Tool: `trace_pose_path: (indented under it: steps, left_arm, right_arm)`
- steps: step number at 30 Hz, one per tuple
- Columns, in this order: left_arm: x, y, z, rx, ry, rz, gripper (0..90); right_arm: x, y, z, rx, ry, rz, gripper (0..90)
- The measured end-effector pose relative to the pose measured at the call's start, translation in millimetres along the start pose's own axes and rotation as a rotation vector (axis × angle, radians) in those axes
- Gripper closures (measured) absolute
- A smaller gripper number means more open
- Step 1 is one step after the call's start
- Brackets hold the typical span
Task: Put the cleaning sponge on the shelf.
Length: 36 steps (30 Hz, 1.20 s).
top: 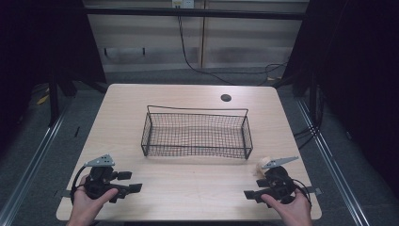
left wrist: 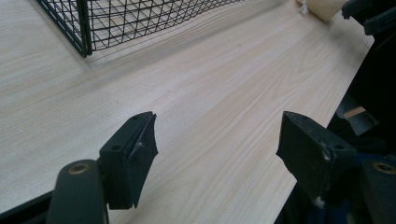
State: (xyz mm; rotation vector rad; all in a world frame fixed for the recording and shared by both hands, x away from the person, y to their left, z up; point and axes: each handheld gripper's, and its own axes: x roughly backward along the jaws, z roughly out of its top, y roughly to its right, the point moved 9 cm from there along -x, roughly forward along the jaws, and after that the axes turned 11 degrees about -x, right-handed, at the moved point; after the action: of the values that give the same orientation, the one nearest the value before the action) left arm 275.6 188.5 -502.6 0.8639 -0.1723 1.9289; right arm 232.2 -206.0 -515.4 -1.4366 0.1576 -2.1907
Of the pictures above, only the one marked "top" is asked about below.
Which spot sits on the person's right hand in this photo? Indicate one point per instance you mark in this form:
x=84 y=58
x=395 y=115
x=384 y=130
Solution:
x=290 y=212

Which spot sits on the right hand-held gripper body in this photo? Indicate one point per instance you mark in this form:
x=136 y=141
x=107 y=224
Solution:
x=277 y=182

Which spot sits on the grey tape strip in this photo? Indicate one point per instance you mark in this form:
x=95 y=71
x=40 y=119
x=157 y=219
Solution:
x=314 y=190
x=65 y=193

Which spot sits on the yellow floor tape piece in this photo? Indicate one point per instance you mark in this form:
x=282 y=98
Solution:
x=42 y=99

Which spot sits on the black horizontal frame bar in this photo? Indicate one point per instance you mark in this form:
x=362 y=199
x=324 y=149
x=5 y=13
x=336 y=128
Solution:
x=194 y=13

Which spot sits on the cream round object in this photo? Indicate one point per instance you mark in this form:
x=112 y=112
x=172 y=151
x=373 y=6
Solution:
x=261 y=165

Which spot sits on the white wall socket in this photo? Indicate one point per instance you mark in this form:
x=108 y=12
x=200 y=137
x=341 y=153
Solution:
x=183 y=3

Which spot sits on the black metal stand leg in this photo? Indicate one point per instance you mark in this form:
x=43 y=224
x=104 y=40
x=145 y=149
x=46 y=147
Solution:
x=54 y=100

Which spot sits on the dark curtain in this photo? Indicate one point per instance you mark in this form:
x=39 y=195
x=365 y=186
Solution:
x=37 y=40
x=354 y=78

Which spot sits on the metal floor rail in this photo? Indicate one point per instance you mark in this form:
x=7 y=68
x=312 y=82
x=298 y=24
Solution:
x=332 y=163
x=31 y=163

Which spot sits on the person's left hand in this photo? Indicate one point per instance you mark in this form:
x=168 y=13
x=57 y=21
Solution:
x=84 y=208

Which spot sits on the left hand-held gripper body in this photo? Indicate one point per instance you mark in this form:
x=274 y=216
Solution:
x=99 y=183

